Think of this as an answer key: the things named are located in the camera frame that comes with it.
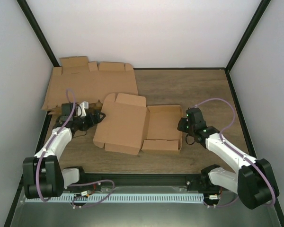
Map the brown cardboard box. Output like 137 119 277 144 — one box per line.
93 93 183 155

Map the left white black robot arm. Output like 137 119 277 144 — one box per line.
22 102 106 201

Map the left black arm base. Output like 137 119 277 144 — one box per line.
62 169 102 189

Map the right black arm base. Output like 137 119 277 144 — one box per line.
186 164 220 193

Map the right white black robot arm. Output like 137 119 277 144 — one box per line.
177 107 280 210

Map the stack of flat cardboard blanks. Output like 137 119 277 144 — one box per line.
42 56 138 111

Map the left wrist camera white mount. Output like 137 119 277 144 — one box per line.
77 101 89 117

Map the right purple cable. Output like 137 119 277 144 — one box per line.
191 97 276 209

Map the black aluminium frame rail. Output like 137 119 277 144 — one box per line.
18 173 218 190

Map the light blue slotted cable duct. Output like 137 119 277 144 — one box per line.
25 192 204 204

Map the grey metal base plate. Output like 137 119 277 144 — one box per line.
11 188 281 227

